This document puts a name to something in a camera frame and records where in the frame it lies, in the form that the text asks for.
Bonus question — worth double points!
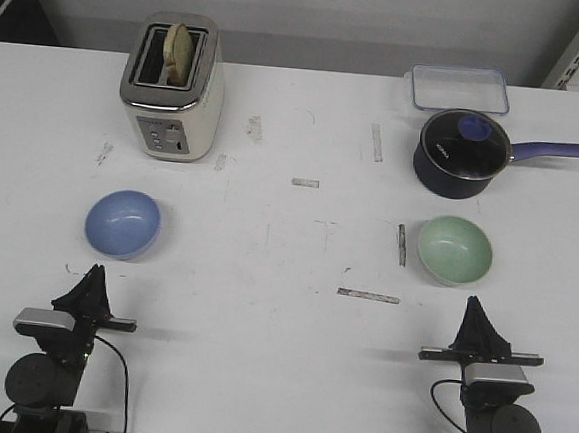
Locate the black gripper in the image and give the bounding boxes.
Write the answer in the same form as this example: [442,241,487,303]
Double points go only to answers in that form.
[38,264,138,361]
[418,295,544,367]

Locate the blue bowl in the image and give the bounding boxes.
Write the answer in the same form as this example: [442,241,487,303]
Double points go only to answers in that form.
[84,190,162,260]

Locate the green bowl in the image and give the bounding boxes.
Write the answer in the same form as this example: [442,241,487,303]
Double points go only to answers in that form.
[416,215,494,287]

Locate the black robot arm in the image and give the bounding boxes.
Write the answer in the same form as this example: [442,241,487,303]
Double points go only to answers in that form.
[418,296,544,433]
[4,264,137,433]

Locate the dark blue saucepan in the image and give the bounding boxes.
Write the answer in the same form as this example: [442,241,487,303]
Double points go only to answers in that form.
[410,105,579,210]

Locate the glass lid with blue knob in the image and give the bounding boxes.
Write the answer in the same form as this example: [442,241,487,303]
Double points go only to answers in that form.
[418,108,512,181]

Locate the cream and chrome toaster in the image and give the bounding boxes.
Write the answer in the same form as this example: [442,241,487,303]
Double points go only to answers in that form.
[119,12,225,162]

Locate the clear plastic food container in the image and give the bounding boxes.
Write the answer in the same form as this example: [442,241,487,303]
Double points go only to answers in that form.
[404,64,510,115]

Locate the toast slice in toaster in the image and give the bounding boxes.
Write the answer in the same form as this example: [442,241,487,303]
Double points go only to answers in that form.
[163,23,194,87]

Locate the black box in corner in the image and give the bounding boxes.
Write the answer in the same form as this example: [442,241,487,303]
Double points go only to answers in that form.
[0,0,60,47]

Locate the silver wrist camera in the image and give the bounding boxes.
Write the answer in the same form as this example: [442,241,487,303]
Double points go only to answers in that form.
[12,307,76,339]
[463,363,535,396]

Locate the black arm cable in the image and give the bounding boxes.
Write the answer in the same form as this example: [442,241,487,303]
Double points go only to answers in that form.
[426,377,476,433]
[85,334,135,433]

